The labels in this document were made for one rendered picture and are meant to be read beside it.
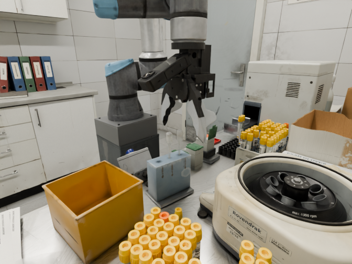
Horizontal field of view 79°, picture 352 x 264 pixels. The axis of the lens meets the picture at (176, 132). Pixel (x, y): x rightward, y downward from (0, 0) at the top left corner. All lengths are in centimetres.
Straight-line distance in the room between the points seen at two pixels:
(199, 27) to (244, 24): 204
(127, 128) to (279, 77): 63
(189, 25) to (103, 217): 37
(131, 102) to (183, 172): 44
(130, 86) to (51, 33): 196
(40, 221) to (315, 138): 68
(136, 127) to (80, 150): 149
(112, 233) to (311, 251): 31
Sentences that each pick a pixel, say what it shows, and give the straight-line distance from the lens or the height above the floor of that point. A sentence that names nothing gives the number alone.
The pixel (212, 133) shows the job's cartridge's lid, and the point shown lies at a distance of 68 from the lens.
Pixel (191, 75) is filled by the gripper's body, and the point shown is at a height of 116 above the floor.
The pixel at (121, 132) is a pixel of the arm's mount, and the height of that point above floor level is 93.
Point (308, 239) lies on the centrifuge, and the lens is 34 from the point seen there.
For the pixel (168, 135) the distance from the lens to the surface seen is 47.
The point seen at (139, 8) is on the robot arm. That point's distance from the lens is 53.
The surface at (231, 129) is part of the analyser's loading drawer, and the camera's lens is 90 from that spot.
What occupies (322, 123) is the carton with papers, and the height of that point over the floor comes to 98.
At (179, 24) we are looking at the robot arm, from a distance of 45.
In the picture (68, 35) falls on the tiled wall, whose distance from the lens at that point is 281.
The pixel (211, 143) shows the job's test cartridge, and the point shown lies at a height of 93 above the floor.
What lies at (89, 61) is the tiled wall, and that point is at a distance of 287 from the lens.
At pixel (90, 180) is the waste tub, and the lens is 52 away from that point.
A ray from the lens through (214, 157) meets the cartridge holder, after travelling 71.
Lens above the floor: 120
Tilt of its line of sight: 20 degrees down
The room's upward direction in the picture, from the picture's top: straight up
